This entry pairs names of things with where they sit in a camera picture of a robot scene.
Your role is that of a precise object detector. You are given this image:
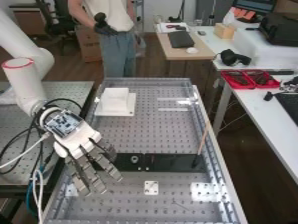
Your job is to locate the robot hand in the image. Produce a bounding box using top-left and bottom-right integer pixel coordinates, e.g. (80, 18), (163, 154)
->
(41, 109), (126, 197)

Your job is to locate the small white box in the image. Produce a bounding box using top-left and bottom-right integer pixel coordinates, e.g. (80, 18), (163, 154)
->
(94, 86), (139, 117)

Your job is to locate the small white square plate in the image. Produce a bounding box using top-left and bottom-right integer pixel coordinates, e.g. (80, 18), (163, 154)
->
(143, 180), (160, 195)

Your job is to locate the black plate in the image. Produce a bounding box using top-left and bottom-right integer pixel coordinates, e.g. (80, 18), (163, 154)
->
(112, 152), (210, 174)

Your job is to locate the cardboard box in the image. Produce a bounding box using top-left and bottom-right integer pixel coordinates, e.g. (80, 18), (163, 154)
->
(76, 25), (104, 63)

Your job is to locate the thin stick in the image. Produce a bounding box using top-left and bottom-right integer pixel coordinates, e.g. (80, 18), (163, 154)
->
(191, 120), (215, 169)

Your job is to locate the person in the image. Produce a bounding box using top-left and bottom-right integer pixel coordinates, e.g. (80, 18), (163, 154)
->
(67, 0), (140, 79)

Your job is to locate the clear box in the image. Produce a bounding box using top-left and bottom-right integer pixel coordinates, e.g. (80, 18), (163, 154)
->
(42, 77), (251, 224)

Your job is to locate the wooden desk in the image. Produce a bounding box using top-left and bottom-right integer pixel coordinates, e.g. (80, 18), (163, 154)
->
(155, 30), (219, 80)

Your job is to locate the black office chair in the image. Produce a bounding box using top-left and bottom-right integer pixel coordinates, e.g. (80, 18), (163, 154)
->
(37, 0), (80, 38)

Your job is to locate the black laptop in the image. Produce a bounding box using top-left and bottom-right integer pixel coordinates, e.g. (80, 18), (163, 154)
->
(167, 30), (198, 49)

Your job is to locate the red tray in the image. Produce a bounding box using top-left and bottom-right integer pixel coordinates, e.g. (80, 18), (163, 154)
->
(245, 69), (283, 89)
(220, 70), (257, 90)

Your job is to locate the white desk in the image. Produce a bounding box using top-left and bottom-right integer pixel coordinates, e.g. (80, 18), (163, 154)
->
(212, 68), (298, 188)
(194, 24), (298, 72)

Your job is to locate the wooden tissue box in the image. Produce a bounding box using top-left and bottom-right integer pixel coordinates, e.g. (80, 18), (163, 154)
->
(214, 22), (237, 41)

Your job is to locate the black keyboard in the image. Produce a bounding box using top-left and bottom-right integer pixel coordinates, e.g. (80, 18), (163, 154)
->
(273, 92), (298, 127)

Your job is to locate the black bag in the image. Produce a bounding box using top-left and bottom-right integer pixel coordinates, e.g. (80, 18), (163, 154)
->
(259, 12), (298, 47)

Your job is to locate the white cable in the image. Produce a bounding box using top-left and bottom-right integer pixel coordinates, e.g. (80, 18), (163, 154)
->
(31, 169), (47, 224)
(0, 132), (54, 170)

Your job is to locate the black cable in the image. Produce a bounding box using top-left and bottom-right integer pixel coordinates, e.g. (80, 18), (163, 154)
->
(0, 97), (84, 176)

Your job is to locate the blue cable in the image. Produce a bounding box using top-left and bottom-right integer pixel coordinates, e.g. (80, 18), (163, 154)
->
(25, 166), (46, 215)

